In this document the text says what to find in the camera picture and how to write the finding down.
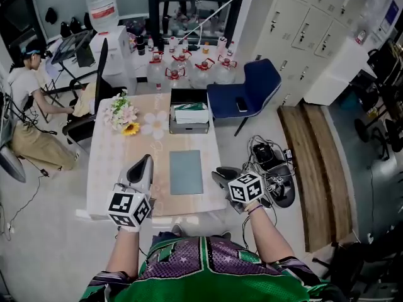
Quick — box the white water dispenser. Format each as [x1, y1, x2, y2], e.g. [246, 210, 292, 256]
[89, 25, 136, 96]

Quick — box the blue wall poster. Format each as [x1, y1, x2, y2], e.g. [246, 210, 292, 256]
[379, 0, 400, 34]

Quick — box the wooden step platform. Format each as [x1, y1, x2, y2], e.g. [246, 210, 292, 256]
[276, 104, 353, 253]

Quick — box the black round floor stand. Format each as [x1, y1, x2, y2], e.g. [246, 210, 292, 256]
[354, 118, 374, 143]

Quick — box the pale green notebook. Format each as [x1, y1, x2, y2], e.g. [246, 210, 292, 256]
[169, 149, 204, 196]

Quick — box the black garment rack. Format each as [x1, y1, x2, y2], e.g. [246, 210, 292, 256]
[366, 39, 403, 84]

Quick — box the large clear water barrel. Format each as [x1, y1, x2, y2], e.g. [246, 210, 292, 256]
[86, 0, 120, 33]

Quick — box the red-handled water jug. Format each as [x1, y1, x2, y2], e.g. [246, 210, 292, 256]
[147, 51, 167, 91]
[164, 67, 186, 90]
[188, 58, 217, 89]
[213, 55, 237, 84]
[171, 50, 193, 72]

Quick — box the person's right forearm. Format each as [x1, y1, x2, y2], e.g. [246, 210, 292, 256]
[247, 203, 297, 264]

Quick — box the black-framed window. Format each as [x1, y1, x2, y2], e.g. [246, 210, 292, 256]
[147, 0, 249, 48]

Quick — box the artificial flower bunch with sunflower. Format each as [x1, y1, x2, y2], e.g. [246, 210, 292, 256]
[102, 89, 141, 137]

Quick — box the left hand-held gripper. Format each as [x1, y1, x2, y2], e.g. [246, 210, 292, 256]
[106, 155, 157, 232]

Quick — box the spare gripper unit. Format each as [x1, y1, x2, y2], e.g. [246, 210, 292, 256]
[266, 175, 292, 198]

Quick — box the grey pod-shaped case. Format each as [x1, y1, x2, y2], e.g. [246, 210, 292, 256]
[0, 145, 27, 184]

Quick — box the person's left forearm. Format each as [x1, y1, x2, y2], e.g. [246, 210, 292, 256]
[105, 230, 141, 276]

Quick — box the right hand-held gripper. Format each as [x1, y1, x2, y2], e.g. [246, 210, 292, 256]
[211, 166, 264, 215]

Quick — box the blue shell chair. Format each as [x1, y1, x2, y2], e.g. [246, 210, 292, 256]
[206, 58, 283, 137]

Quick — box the group of black wall-hung caps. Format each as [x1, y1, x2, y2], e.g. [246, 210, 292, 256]
[45, 7, 95, 39]

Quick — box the teal waste bin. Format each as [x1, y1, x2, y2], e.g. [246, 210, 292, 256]
[341, 91, 360, 111]

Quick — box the black swivel chair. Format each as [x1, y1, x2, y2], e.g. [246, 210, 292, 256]
[313, 240, 403, 298]

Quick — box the black folding stand table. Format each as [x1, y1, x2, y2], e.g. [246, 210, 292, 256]
[50, 29, 98, 75]

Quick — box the black power box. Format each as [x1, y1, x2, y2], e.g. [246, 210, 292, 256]
[253, 143, 275, 164]

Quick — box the white and green paper box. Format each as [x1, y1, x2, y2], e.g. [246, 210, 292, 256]
[171, 103, 210, 125]

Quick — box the green purple mesh jersey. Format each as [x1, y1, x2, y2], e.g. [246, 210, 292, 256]
[80, 235, 330, 302]

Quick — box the black pod-shaped case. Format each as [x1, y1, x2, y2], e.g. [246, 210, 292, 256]
[266, 164, 297, 209]

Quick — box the black desktop storage box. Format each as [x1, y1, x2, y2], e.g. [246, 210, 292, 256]
[168, 88, 210, 135]

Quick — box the pink floral tablecloth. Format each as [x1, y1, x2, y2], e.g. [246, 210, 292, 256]
[85, 92, 228, 221]

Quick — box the black office chair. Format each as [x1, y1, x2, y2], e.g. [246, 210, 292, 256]
[62, 38, 128, 147]

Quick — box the white low cabinet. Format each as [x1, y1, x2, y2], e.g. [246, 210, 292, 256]
[304, 36, 369, 105]

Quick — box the beige metal locker cabinet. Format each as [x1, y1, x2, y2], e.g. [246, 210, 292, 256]
[250, 0, 369, 108]

